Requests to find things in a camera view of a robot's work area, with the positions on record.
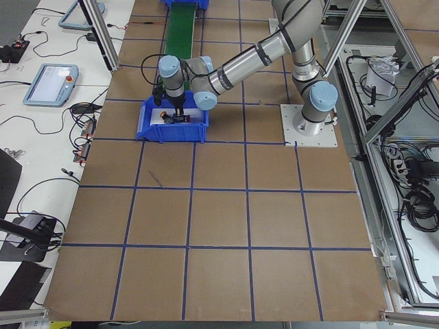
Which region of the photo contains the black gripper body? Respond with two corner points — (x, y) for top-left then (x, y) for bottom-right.
(166, 89), (186, 110)

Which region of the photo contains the red mushroom push button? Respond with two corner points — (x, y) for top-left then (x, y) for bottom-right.
(159, 111), (176, 124)

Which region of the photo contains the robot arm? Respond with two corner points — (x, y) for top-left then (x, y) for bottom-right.
(155, 0), (338, 136)

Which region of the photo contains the white foam pad left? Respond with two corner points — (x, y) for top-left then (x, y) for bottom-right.
(150, 108), (204, 125)

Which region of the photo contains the left blue plastic bin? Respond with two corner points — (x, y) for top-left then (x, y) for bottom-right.
(135, 91), (209, 143)

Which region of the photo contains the green conveyor belt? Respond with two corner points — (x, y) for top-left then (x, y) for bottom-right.
(159, 3), (197, 69)

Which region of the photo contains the near teach pendant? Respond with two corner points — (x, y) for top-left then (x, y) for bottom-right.
(23, 64), (79, 108)

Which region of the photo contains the teach pendant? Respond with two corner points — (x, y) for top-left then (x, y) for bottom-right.
(58, 1), (91, 31)
(23, 64), (79, 108)

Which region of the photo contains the far teach pendant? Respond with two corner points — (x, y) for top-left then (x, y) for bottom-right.
(58, 1), (91, 31)

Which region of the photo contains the black monitor stand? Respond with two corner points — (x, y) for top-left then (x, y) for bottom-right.
(1, 150), (56, 311)

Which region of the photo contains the red black wire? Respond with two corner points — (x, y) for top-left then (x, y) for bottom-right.
(106, 20), (165, 34)

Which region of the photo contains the aluminium profile post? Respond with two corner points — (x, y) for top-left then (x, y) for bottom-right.
(78, 0), (120, 72)

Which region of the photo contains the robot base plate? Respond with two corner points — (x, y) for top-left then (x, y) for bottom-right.
(280, 104), (338, 148)

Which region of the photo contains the aluminium frame structure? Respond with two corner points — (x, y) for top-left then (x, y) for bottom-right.
(322, 1), (438, 328)

